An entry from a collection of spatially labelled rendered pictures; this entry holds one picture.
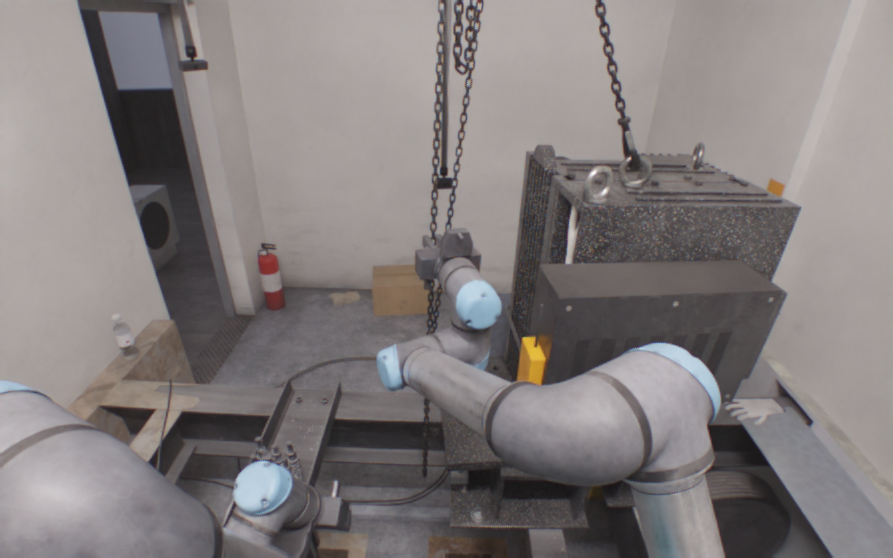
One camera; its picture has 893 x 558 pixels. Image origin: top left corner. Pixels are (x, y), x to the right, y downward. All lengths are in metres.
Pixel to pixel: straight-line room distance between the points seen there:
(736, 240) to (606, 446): 0.71
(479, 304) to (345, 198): 2.75
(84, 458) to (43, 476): 0.02
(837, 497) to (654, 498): 1.40
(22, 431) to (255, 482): 0.39
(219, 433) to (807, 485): 2.14
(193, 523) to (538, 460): 0.31
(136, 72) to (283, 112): 5.55
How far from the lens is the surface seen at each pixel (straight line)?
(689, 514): 0.60
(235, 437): 2.06
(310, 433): 1.69
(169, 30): 3.11
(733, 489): 1.82
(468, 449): 1.29
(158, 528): 0.39
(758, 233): 1.13
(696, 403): 0.56
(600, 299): 0.83
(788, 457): 1.98
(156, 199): 4.64
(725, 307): 0.99
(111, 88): 8.18
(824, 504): 1.90
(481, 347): 0.84
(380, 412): 1.72
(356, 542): 2.20
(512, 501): 1.49
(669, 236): 1.00
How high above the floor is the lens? 1.89
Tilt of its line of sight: 29 degrees down
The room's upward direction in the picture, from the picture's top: 2 degrees clockwise
